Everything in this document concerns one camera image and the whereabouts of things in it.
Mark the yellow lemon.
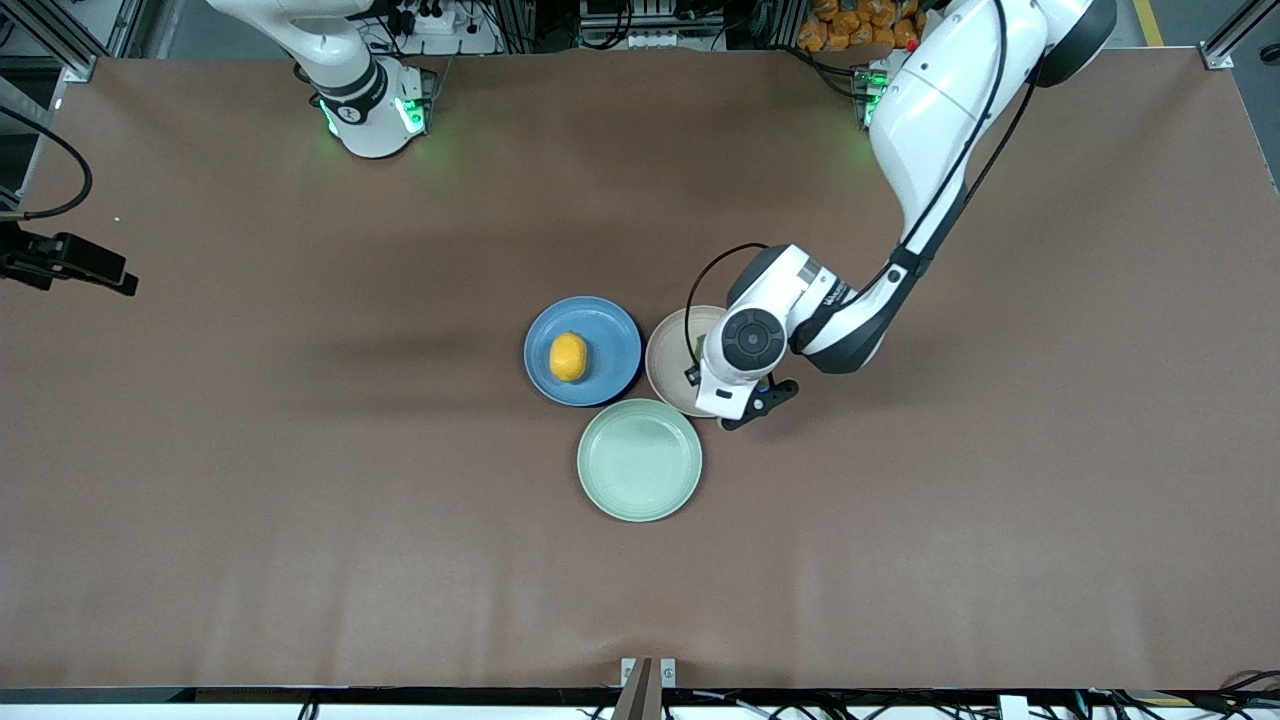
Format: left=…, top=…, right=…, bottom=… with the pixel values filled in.
left=549, top=332, right=589, bottom=383

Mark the beige round plate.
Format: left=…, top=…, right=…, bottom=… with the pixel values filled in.
left=645, top=305, right=732, bottom=419

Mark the blue round plate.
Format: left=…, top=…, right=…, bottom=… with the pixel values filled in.
left=523, top=295, right=643, bottom=408

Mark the pale green round plate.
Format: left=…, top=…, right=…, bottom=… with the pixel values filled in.
left=576, top=398, right=703, bottom=523

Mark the white electronics unit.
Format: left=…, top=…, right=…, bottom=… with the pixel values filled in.
left=578, top=0, right=727, bottom=53

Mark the bag of orange fruit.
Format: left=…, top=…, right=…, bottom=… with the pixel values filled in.
left=796, top=0, right=927, bottom=53

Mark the white power strip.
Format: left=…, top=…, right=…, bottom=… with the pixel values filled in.
left=385, top=0, right=503, bottom=57

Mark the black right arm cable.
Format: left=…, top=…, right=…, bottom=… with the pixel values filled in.
left=0, top=104, right=95, bottom=222

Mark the aluminium frame profile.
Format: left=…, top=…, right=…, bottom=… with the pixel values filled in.
left=0, top=0, right=103, bottom=83
left=1200, top=0, right=1280, bottom=71

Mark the metal table edge bracket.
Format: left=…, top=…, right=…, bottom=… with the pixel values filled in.
left=612, top=657, right=678, bottom=720

